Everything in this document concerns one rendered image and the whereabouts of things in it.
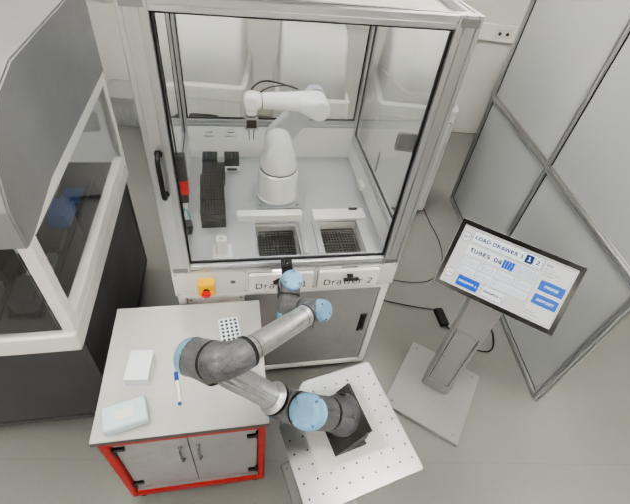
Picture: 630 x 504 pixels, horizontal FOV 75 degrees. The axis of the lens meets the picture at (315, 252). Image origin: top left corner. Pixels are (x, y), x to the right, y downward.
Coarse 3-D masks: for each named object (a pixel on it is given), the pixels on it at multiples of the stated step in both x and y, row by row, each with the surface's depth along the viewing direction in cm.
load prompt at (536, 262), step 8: (480, 232) 180; (472, 240) 181; (480, 240) 180; (488, 240) 178; (496, 240) 177; (488, 248) 178; (496, 248) 177; (504, 248) 176; (512, 248) 175; (512, 256) 175; (520, 256) 174; (528, 256) 173; (536, 256) 172; (528, 264) 173; (536, 264) 172
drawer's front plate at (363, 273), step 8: (320, 272) 187; (328, 272) 188; (336, 272) 189; (344, 272) 190; (352, 272) 190; (360, 272) 191; (368, 272) 192; (376, 272) 193; (320, 280) 191; (336, 280) 193; (360, 280) 196; (368, 280) 197; (376, 280) 198
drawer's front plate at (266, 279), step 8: (272, 272) 184; (280, 272) 184; (304, 272) 186; (312, 272) 186; (256, 280) 184; (264, 280) 184; (272, 280) 185; (304, 280) 189; (312, 280) 190; (264, 288) 188; (272, 288) 189; (304, 288) 193
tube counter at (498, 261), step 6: (498, 258) 177; (504, 258) 176; (492, 264) 178; (498, 264) 177; (504, 264) 176; (510, 264) 176; (516, 264) 175; (510, 270) 176; (516, 270) 175; (522, 270) 174; (528, 270) 173; (522, 276) 174; (528, 276) 173; (534, 276) 173; (534, 282) 172
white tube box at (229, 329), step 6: (228, 318) 180; (234, 318) 180; (222, 324) 178; (228, 324) 178; (234, 324) 178; (222, 330) 175; (228, 330) 176; (234, 330) 176; (222, 336) 174; (228, 336) 175; (234, 336) 174
